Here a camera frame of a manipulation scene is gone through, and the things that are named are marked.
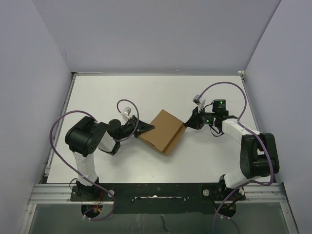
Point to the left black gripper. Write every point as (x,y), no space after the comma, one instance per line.
(143,126)

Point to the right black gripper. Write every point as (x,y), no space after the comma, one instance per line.
(194,122)

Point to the brown cardboard box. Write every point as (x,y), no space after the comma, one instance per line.
(167,133)

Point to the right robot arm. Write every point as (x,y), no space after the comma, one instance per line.
(258,152)

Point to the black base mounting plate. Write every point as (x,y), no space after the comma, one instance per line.
(158,198)

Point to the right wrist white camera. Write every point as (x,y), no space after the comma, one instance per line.
(199,102)

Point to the wrist white camera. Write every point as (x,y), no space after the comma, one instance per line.
(126,113)
(199,102)

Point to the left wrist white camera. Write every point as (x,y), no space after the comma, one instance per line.
(126,113)

